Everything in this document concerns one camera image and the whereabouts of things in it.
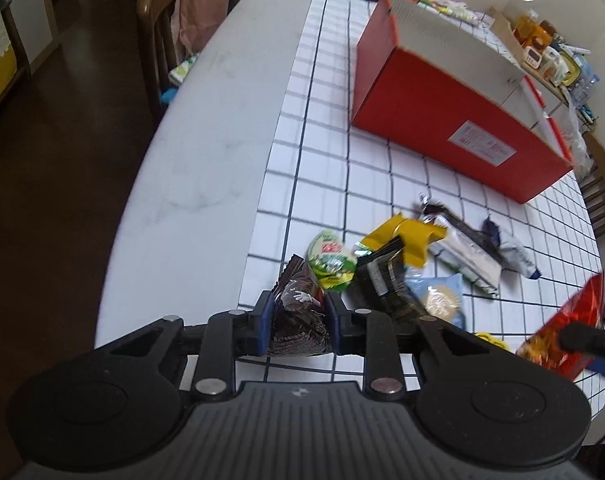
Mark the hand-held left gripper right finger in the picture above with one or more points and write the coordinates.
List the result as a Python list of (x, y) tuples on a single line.
[(333, 327)]

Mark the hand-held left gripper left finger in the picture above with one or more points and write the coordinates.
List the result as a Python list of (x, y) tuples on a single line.
[(265, 321)]

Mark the red snack bag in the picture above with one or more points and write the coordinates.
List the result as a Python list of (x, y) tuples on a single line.
[(577, 310)]

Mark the dark brown snack packet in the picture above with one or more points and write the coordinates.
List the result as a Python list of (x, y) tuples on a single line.
[(297, 317)]

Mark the light blue cookie packet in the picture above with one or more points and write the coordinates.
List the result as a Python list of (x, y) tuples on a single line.
[(440, 302)]

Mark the red cardboard box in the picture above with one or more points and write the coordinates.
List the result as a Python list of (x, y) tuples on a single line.
[(432, 110)]

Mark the black snack packet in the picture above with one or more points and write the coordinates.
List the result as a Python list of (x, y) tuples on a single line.
[(382, 280)]

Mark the small yellow packet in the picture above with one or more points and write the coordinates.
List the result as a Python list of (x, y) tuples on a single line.
[(493, 341)]

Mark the white blue snack packet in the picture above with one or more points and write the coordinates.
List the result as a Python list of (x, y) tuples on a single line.
[(514, 255)]

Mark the yellow snack packet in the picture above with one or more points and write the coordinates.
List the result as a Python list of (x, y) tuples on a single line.
[(412, 235)]

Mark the white green snack packet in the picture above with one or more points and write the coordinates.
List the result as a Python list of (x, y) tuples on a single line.
[(462, 260)]

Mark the wooden slatted chair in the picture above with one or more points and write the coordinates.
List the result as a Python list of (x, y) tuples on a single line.
[(602, 185)]

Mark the long white snack packet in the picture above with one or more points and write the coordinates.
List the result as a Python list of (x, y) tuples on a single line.
[(457, 227)]

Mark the clear plastic bag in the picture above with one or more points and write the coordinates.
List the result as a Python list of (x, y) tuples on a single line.
[(574, 135)]

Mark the white kitchen timer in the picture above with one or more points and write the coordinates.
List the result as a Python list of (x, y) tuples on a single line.
[(533, 56)]

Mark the cardboard tray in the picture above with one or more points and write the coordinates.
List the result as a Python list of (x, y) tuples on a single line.
[(512, 35)]

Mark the pink cloth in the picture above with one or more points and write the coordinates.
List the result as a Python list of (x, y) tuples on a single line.
[(197, 5)]

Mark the printed papers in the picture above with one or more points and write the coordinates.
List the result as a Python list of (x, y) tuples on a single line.
[(450, 7)]

